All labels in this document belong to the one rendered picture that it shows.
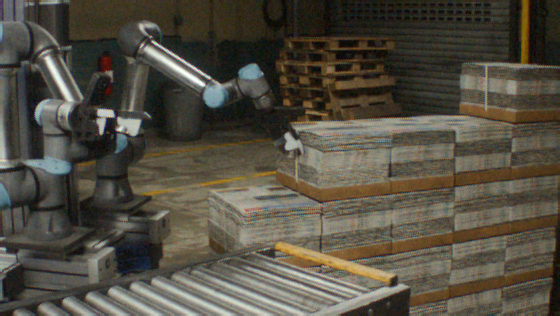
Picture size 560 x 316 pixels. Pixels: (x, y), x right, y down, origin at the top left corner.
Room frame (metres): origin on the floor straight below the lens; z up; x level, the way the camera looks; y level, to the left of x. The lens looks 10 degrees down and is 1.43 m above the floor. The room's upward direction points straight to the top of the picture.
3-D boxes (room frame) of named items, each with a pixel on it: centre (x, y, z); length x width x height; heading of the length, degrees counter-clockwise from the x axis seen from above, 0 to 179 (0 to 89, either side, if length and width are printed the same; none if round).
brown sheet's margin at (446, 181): (2.92, -0.47, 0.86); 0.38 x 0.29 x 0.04; 23
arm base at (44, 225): (2.17, 0.70, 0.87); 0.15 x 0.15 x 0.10
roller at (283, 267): (1.91, -0.08, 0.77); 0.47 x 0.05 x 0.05; 42
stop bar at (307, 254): (1.96, -0.15, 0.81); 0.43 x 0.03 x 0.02; 42
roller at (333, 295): (1.87, -0.03, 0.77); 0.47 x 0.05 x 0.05; 42
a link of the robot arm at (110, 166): (2.66, 0.59, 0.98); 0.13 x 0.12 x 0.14; 167
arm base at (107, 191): (2.65, 0.60, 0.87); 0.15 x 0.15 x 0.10
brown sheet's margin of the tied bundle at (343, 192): (2.69, -0.24, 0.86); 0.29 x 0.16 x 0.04; 114
